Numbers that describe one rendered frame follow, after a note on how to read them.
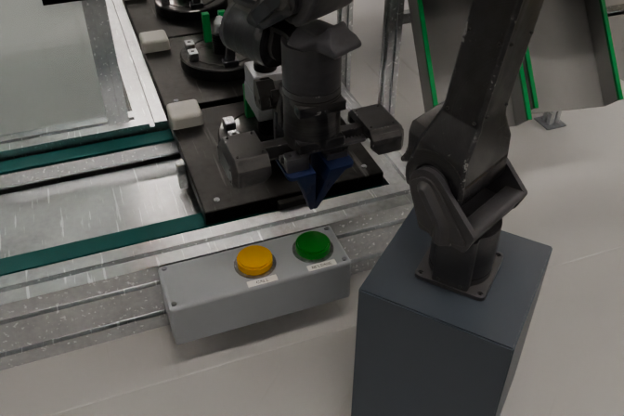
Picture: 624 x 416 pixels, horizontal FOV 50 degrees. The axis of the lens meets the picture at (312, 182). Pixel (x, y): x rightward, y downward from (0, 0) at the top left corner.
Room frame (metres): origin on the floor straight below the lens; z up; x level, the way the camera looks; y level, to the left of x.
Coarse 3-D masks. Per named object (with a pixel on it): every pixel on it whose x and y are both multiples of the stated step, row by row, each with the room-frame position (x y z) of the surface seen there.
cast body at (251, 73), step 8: (248, 64) 0.79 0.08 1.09; (256, 64) 0.77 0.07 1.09; (248, 72) 0.77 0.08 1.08; (256, 72) 0.76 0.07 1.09; (264, 72) 0.76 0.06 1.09; (272, 72) 0.76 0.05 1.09; (280, 72) 0.76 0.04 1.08; (248, 80) 0.77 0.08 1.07; (248, 88) 0.78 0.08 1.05; (248, 96) 0.78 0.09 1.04; (256, 112) 0.74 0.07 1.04; (264, 112) 0.74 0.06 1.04; (272, 112) 0.75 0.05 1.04; (264, 120) 0.74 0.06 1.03
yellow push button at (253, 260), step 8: (248, 248) 0.56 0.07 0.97; (256, 248) 0.56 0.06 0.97; (264, 248) 0.56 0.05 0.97; (240, 256) 0.54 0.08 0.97; (248, 256) 0.54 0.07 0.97; (256, 256) 0.54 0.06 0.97; (264, 256) 0.54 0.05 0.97; (240, 264) 0.53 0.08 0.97; (248, 264) 0.53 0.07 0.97; (256, 264) 0.53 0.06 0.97; (264, 264) 0.53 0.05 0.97; (248, 272) 0.53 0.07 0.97; (256, 272) 0.52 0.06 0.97; (264, 272) 0.53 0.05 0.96
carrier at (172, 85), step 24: (216, 24) 1.01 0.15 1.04; (144, 48) 1.04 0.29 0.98; (168, 48) 1.06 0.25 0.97; (192, 48) 0.99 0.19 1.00; (216, 48) 1.00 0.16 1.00; (168, 72) 0.97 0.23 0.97; (192, 72) 0.96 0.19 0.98; (216, 72) 0.94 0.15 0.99; (240, 72) 0.95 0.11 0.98; (168, 96) 0.90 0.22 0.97; (192, 96) 0.90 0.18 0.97; (216, 96) 0.90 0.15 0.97; (240, 96) 0.90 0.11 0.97
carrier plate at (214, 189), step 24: (216, 120) 0.83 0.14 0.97; (192, 144) 0.77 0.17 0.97; (216, 144) 0.77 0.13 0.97; (360, 144) 0.77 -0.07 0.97; (192, 168) 0.71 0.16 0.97; (216, 168) 0.71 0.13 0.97; (360, 168) 0.71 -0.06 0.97; (216, 192) 0.66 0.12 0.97; (240, 192) 0.66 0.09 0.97; (264, 192) 0.66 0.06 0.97; (288, 192) 0.66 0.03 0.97; (336, 192) 0.68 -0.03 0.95; (216, 216) 0.63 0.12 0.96
